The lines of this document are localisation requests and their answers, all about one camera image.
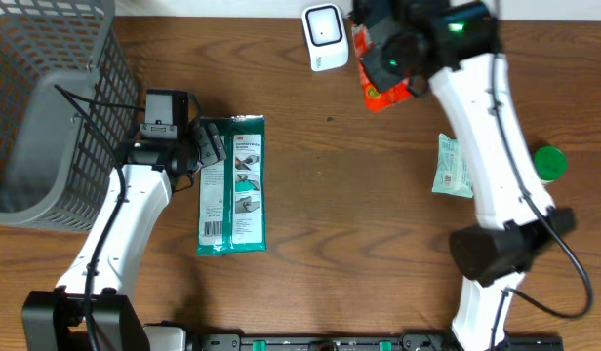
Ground red snack packet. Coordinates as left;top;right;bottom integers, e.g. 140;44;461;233
351;22;413;112

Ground green white snack bag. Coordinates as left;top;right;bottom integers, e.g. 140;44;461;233
196;115;266;256

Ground teal white snack packet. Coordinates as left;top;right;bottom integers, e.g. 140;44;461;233
431;134;473;198

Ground green-lid white jar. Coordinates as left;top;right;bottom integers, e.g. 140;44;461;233
532;145;568;185

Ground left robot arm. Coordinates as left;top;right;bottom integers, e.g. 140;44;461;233
21;124;226;350

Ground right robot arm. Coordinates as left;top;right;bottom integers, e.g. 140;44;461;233
350;0;576;350

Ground white barcode scanner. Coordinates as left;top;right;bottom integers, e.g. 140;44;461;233
301;3;349;72

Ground grey plastic mesh basket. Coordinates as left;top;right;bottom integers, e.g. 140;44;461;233
0;0;139;232

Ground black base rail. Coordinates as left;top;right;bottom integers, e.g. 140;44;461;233
148;319;566;351

